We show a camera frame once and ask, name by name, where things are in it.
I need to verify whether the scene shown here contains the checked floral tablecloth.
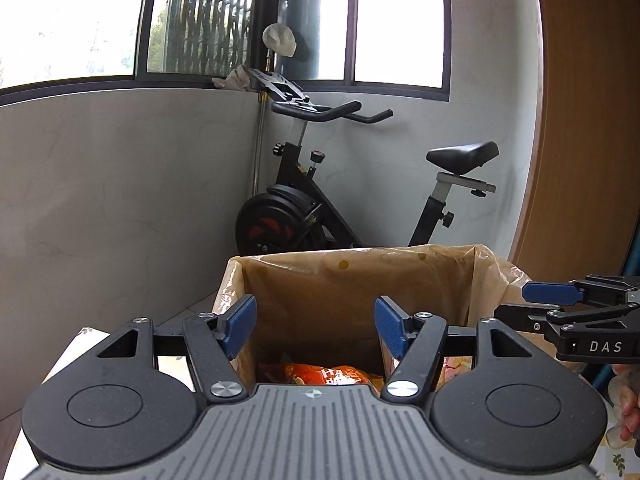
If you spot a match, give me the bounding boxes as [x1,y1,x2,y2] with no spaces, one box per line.
[10,325,640,480]

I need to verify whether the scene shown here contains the dotted clear plastic liner bag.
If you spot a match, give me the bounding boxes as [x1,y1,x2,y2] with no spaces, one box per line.
[212,244,533,361]

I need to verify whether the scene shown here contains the brown cardboard box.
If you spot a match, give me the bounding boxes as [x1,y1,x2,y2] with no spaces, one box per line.
[212,244,533,391]

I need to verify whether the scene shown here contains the crumpled beige cloth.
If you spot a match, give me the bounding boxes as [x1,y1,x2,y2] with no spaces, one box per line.
[210,65,257,93]

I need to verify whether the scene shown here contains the metal lattice window grille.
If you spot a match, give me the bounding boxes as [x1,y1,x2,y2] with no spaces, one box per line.
[150,0,251,75]

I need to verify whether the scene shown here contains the thin metal pole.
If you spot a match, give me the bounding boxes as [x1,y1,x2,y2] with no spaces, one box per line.
[252,52,275,196]

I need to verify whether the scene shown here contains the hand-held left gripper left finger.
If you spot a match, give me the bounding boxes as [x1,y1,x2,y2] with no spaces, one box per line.
[82,294,258,402]

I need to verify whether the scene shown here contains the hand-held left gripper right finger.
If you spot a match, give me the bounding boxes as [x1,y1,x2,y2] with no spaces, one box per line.
[373,295,546,404]

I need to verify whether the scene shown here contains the wooden panel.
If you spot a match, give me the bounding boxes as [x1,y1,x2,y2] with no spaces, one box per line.
[510,0,640,281]

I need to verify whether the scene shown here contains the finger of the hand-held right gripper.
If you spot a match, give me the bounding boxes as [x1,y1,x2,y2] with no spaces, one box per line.
[492,304,631,336]
[521,275,640,306]

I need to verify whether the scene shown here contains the person's right hand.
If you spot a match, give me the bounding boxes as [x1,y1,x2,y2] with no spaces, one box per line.
[609,362,640,445]

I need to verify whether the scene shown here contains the pink white snack packet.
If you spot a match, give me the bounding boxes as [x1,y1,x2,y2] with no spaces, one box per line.
[440,355,475,392]

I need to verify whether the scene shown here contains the orange red snack packet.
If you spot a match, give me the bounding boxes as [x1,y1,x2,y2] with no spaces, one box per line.
[260,360,386,388]

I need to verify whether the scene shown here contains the white plastic bag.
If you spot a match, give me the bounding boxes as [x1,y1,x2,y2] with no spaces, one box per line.
[262,23,298,58]

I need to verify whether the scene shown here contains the black exercise bike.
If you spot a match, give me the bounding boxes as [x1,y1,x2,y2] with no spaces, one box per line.
[235,67,501,261]

